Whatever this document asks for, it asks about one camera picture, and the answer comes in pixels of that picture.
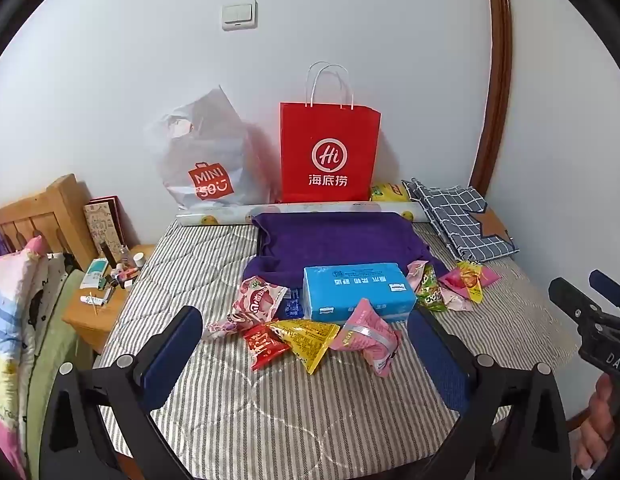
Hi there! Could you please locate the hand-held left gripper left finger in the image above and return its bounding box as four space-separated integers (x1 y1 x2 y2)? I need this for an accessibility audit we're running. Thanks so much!
40 305 205 480

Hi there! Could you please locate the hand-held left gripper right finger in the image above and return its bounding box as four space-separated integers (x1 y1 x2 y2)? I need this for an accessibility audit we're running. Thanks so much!
409 304 573 480

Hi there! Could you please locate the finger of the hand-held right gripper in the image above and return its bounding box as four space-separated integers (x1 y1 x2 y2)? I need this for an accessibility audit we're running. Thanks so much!
590 270 620 318
548 277 608 333

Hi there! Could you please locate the small pink packet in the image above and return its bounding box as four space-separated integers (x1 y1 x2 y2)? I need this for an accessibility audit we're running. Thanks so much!
442 287 474 312

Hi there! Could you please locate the green snack packet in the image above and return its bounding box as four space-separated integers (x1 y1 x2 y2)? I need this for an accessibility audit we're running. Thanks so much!
416 264 448 312

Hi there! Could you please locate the pink bread packet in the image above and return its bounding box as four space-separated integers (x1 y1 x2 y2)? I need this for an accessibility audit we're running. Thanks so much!
329 298 403 378

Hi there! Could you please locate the pink yellow snack packet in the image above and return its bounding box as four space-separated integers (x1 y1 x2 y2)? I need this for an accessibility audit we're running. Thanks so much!
439 260 501 305

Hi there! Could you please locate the red snack packet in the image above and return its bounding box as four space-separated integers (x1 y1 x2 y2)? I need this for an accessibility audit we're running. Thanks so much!
243 322 292 372

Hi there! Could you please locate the pink strawberry snack packet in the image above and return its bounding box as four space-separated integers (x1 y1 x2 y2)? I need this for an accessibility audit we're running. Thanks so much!
233 276 289 322

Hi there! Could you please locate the yellow triangular snack packet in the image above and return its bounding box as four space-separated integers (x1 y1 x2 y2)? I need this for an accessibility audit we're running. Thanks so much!
268 318 341 375

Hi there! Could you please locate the purple towel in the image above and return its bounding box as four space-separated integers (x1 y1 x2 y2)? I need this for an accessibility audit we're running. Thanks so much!
242 212 448 291

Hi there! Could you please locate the person's right hand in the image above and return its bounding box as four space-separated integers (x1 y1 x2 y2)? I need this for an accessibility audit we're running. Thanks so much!
574 374 618 471

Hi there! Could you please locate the wooden nightstand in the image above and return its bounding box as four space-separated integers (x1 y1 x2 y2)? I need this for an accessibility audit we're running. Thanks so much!
61 244 155 356

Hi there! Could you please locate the pale pink wrapper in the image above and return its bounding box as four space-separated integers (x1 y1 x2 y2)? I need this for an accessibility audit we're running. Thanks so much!
406 261 427 292

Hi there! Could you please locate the blue tissue pack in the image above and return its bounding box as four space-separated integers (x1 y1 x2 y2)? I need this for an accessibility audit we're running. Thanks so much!
303 262 417 323

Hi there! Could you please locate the green blanket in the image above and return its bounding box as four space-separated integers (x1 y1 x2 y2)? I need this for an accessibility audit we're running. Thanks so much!
20 267 96 480

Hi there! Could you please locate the dark blue snack packet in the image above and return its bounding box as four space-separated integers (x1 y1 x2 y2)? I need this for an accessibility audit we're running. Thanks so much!
284 287 307 320

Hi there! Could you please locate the striped mattress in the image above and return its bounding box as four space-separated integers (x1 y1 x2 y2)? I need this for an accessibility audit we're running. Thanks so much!
92 202 583 480

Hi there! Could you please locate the printed paper roll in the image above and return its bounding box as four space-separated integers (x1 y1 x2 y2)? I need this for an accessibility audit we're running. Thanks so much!
176 201 431 227

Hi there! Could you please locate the grey checked cloth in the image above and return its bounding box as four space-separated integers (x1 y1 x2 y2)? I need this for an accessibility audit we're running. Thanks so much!
402 177 519 262

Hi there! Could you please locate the patterned notebook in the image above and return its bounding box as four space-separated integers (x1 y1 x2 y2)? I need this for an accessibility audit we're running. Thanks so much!
84 195 126 258

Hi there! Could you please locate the colourful printed pillow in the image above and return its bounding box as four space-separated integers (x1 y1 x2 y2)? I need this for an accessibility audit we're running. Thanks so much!
0 235 51 480

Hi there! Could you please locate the yellow chips bag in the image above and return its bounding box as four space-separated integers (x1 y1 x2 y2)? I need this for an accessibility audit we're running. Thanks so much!
370 182 409 202

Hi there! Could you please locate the wooden headboard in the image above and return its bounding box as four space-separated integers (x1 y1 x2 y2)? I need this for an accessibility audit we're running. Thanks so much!
0 174 98 271

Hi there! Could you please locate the white plastic shopping bag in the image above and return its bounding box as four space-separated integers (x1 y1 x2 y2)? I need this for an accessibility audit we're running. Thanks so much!
144 85 275 211

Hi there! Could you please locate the red paper bag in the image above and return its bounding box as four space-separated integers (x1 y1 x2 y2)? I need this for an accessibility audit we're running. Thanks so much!
280 61 382 203

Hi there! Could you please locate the brown wooden door frame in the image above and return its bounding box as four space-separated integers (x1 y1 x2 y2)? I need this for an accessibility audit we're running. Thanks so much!
468 0 514 198

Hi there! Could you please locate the white light switch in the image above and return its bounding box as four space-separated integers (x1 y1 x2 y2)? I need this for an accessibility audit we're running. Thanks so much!
221 1 258 31

